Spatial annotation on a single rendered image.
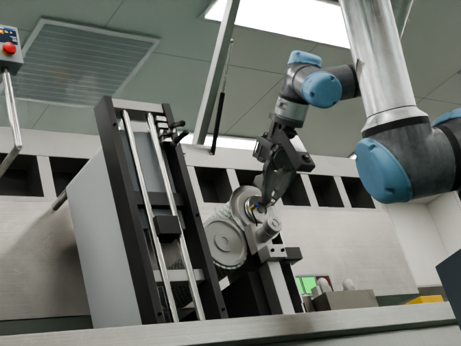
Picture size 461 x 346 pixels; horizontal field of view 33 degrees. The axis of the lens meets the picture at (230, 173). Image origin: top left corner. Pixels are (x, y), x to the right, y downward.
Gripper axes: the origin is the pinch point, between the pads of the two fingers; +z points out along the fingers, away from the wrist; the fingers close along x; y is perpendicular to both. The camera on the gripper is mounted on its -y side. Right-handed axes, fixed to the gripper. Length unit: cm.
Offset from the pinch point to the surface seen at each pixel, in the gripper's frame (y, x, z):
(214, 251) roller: -5.2, 17.0, 10.4
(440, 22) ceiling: 160, -231, -49
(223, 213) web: 6.2, 7.9, 6.0
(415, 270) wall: 243, -398, 148
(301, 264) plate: 23, -40, 29
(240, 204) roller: 3.0, 6.5, 2.1
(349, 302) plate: -19.5, -14.7, 17.0
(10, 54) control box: 31, 56, -20
